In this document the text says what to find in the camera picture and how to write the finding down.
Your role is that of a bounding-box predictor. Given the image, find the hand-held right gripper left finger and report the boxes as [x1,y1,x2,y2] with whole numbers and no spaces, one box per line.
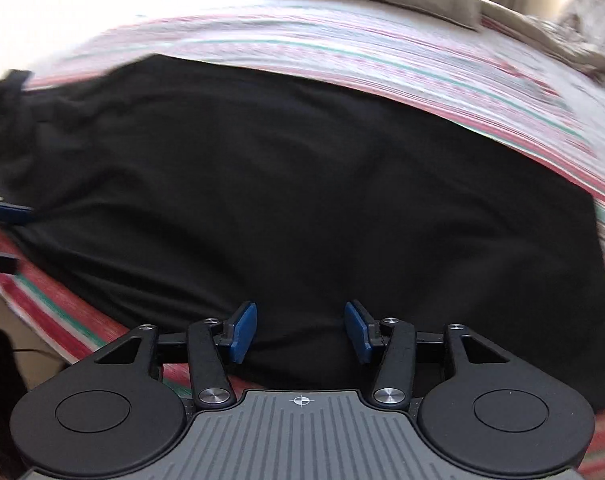
[90,301,259,409]

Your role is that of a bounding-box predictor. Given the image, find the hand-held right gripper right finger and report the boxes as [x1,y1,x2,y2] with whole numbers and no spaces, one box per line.
[345,300,515,408]

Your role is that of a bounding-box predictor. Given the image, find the black pants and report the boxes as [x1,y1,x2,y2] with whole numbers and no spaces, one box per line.
[0,54,605,411]

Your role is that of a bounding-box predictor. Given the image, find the striped patterned bed sheet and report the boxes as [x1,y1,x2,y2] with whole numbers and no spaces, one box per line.
[0,12,605,480]

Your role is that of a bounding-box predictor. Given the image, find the grey crumpled quilt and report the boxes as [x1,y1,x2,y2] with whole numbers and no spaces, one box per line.
[151,0,605,78]

